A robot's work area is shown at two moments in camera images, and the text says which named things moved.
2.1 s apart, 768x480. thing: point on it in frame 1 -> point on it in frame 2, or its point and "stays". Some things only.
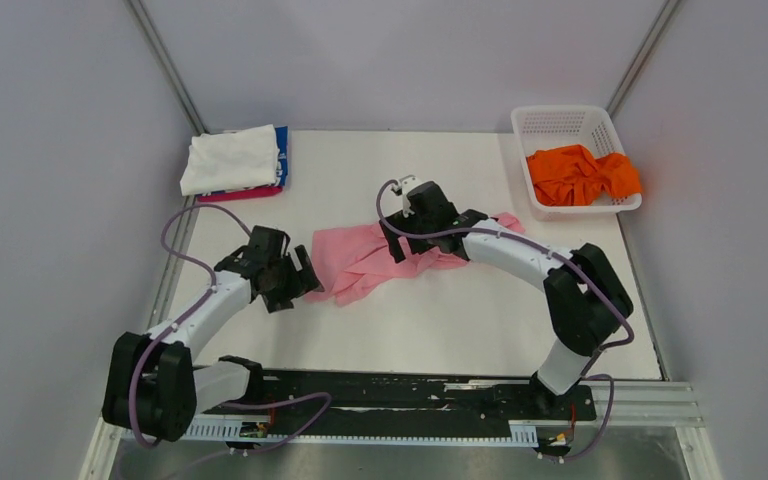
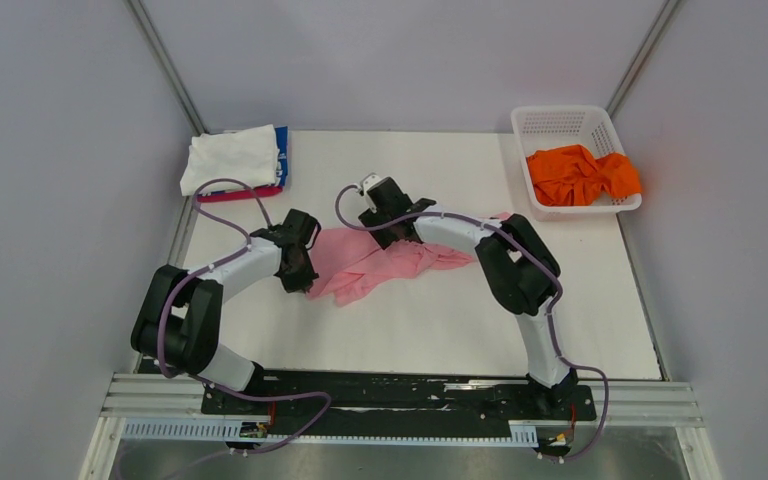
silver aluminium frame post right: (641, 56) stays
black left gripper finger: (311, 282) -> (305, 255)
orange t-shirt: (570, 176) stays
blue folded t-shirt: (282, 138) stays
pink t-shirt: (349, 258) stays
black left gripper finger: (275, 301) -> (298, 281)
